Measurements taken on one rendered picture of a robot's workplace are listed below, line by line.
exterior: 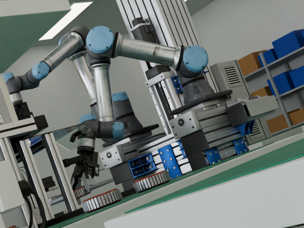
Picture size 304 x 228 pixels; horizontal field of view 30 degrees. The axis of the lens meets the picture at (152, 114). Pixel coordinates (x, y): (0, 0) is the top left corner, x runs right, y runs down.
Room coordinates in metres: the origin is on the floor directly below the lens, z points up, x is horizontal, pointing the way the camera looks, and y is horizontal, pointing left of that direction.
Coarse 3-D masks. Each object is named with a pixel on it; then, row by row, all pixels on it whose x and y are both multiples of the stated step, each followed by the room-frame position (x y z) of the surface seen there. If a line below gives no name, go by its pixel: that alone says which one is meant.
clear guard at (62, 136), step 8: (64, 128) 2.07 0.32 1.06; (72, 128) 2.13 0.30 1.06; (80, 128) 2.17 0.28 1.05; (88, 128) 2.15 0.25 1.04; (40, 136) 2.02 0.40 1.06; (56, 136) 2.17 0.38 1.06; (64, 136) 2.25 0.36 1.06; (72, 136) 2.23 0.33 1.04; (80, 136) 2.22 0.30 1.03; (88, 136) 2.20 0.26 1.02; (96, 136) 2.19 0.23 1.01; (32, 144) 2.15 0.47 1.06; (64, 144) 2.31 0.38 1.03; (72, 144) 2.29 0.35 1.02; (80, 144) 2.28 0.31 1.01
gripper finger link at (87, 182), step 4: (84, 172) 2.29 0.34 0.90; (84, 176) 2.28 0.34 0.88; (84, 180) 2.27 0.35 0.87; (88, 180) 2.27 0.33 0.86; (92, 180) 2.30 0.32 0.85; (84, 184) 2.27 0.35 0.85; (88, 184) 2.26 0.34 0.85; (92, 184) 2.28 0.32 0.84; (96, 184) 2.30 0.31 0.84; (84, 188) 2.26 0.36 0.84; (88, 188) 2.25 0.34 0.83; (88, 192) 2.25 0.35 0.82
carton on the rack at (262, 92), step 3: (264, 87) 8.84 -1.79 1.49; (267, 87) 8.89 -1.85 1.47; (258, 90) 8.93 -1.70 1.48; (261, 90) 8.89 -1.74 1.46; (264, 90) 8.85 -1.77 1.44; (267, 90) 8.87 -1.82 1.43; (270, 90) 8.91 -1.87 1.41; (252, 93) 9.02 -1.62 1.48; (255, 93) 8.99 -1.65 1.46; (258, 93) 8.94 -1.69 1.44; (261, 93) 8.90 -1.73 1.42; (264, 93) 8.87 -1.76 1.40; (267, 93) 8.85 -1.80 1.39; (270, 93) 8.90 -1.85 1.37; (252, 96) 9.04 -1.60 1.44; (261, 96) 8.92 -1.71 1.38
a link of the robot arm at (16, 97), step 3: (15, 93) 2.69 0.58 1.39; (18, 93) 2.70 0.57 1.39; (12, 96) 2.68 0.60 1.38; (15, 96) 2.69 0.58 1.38; (18, 96) 2.69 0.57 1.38; (21, 96) 2.73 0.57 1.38; (12, 99) 2.68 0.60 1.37; (15, 99) 2.68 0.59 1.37; (18, 99) 2.69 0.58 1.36; (21, 99) 2.71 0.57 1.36; (12, 102) 2.68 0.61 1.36
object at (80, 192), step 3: (78, 189) 2.25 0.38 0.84; (81, 189) 2.25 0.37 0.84; (84, 189) 2.26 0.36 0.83; (90, 189) 2.30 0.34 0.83; (75, 192) 2.24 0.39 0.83; (78, 192) 2.25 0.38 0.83; (81, 192) 2.25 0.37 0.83; (84, 192) 2.26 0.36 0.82; (90, 192) 2.31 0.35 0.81; (75, 195) 2.25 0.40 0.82; (78, 195) 2.25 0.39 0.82; (81, 195) 2.25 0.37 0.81; (84, 195) 2.27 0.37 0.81
